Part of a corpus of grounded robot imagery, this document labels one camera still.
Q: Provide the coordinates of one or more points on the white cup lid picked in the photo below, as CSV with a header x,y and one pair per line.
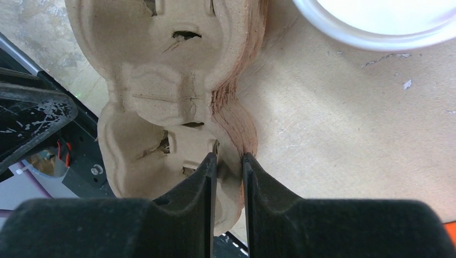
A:
x,y
382,26

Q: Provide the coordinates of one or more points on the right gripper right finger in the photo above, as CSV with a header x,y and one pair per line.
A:
x,y
280,223

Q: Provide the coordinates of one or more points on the pulp cup carrier tray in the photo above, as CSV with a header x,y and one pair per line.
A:
x,y
171,70

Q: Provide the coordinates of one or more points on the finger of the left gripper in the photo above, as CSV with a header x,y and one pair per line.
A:
x,y
28,117

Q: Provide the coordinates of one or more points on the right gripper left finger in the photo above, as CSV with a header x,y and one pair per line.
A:
x,y
179,223

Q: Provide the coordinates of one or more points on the orange paper bag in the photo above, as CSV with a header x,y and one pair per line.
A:
x,y
450,228

